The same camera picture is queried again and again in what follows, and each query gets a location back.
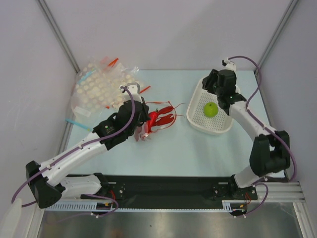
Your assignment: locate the white perforated plastic basket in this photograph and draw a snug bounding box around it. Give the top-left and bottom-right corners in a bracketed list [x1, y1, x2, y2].
[186, 78, 233, 135]

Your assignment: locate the white slotted cable duct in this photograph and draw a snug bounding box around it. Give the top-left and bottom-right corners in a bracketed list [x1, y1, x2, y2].
[46, 200, 246, 213]

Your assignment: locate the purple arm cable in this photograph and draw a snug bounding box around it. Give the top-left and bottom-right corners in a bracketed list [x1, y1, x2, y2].
[11, 86, 136, 208]
[229, 56, 298, 183]

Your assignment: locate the red toy chili pepper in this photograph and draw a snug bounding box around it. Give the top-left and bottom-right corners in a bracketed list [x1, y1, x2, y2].
[148, 110, 159, 128]

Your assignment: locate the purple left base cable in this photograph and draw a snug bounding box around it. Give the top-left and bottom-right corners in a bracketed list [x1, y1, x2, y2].
[47, 193, 119, 224]

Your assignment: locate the red toy lobster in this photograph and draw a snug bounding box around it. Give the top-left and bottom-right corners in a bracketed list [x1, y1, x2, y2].
[135, 100, 185, 142]

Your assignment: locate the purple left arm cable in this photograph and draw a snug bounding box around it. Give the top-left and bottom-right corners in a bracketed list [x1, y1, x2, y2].
[11, 86, 136, 208]

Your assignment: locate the clear bag with orange zipper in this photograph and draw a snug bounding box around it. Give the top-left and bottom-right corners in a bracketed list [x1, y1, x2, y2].
[135, 85, 185, 142]

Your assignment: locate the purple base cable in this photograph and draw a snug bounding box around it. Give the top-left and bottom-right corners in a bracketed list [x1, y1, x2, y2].
[47, 193, 119, 224]
[234, 182, 269, 218]

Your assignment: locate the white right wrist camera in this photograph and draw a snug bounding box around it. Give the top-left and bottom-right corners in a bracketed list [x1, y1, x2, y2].
[221, 58, 237, 72]

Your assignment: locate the pile of clear zip bags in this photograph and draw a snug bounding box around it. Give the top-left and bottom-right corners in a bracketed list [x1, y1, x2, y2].
[66, 57, 144, 131]

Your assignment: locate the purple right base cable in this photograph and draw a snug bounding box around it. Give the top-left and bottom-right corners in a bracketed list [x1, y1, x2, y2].
[234, 182, 269, 218]

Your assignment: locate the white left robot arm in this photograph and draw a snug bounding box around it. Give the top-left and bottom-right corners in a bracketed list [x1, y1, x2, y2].
[26, 100, 149, 208]

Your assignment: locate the green toy apple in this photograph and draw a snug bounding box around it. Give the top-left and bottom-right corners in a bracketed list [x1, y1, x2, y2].
[203, 102, 218, 118]

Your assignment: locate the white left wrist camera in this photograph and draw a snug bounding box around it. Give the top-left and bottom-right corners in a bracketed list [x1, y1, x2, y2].
[120, 82, 142, 102]

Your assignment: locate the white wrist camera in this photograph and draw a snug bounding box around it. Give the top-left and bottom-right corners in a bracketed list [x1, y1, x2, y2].
[120, 82, 142, 102]
[221, 58, 237, 72]

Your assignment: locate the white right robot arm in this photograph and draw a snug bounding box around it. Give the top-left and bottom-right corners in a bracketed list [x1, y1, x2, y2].
[202, 69, 291, 199]

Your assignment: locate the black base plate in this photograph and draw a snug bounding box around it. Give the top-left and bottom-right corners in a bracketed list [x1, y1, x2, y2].
[95, 174, 258, 205]

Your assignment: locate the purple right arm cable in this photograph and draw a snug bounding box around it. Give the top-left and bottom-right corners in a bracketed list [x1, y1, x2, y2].
[229, 56, 298, 183]

